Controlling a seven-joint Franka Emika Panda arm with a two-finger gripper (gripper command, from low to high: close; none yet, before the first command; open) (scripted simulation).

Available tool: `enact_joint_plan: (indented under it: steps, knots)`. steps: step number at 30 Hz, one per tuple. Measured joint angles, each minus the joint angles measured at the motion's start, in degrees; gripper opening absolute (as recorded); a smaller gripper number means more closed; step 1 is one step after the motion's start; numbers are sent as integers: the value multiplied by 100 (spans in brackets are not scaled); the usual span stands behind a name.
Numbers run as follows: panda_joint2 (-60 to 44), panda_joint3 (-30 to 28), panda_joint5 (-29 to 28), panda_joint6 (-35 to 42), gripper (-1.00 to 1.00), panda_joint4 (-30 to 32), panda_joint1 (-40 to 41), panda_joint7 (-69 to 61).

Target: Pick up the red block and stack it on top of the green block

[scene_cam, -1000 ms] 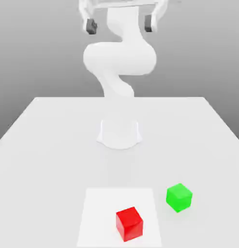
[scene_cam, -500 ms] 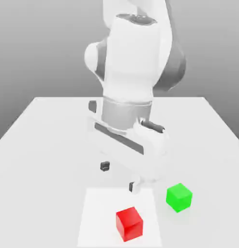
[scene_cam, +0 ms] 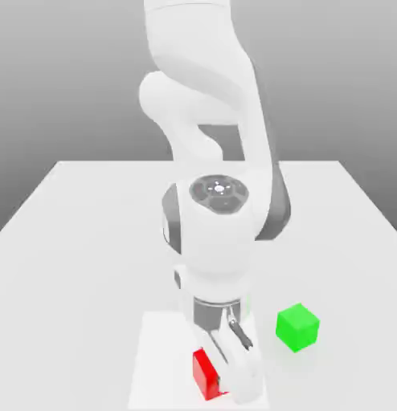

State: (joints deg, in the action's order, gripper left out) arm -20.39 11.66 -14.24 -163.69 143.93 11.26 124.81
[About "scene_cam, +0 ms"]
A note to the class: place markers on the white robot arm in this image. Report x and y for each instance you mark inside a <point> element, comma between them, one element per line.
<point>217,244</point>

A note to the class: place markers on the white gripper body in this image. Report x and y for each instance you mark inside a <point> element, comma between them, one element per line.
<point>240,369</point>

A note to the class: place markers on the small red cube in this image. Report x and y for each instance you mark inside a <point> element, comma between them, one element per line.
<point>203,372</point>

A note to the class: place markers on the small green cube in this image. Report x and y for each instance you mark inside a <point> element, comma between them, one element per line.
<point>297,327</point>

